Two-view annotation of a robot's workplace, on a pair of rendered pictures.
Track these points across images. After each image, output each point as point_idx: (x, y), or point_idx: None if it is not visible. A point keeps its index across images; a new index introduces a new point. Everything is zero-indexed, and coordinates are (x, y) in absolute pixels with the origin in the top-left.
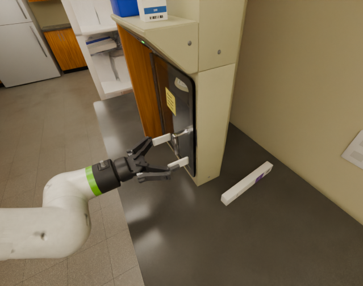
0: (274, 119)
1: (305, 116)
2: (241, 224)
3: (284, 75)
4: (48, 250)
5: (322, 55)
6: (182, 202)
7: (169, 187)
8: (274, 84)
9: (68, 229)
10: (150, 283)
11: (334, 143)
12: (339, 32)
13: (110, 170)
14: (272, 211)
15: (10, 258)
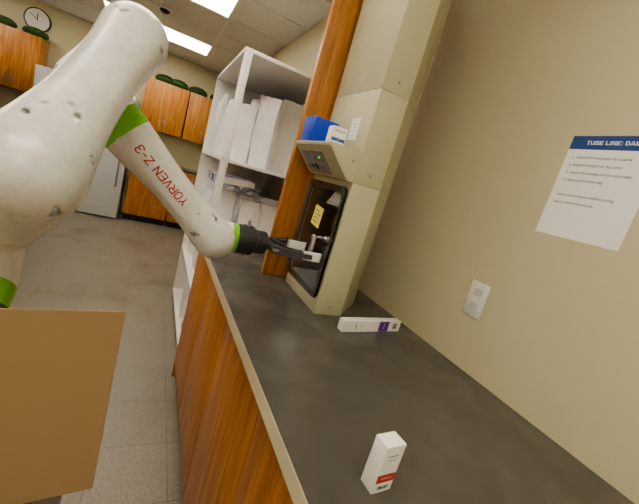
0: (411, 284)
1: (437, 275)
2: (354, 345)
3: (423, 238)
4: (212, 230)
5: (448, 222)
6: (294, 315)
7: (281, 304)
8: (413, 247)
9: (228, 228)
10: (249, 340)
11: (457, 298)
12: (458, 206)
13: (254, 230)
14: (390, 349)
15: (190, 219)
